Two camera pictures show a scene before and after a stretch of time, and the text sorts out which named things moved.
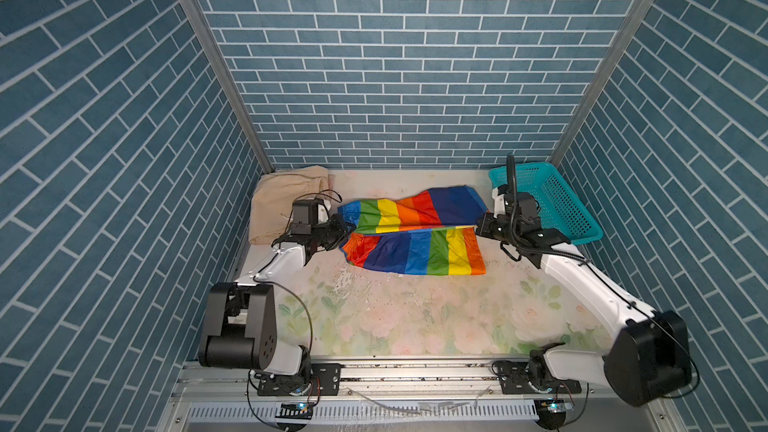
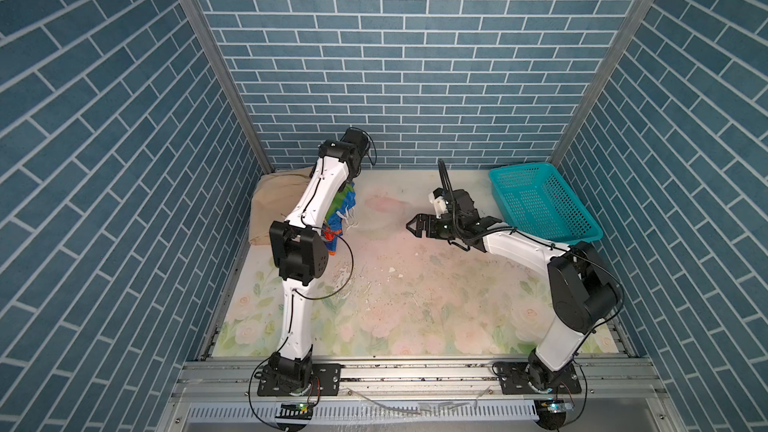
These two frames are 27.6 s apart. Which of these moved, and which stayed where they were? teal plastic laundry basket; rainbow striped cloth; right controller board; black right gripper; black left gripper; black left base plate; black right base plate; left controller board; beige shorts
Moved: black right gripper; black left gripper; rainbow striped cloth
Stayed: black right base plate; black left base plate; beige shorts; teal plastic laundry basket; right controller board; left controller board
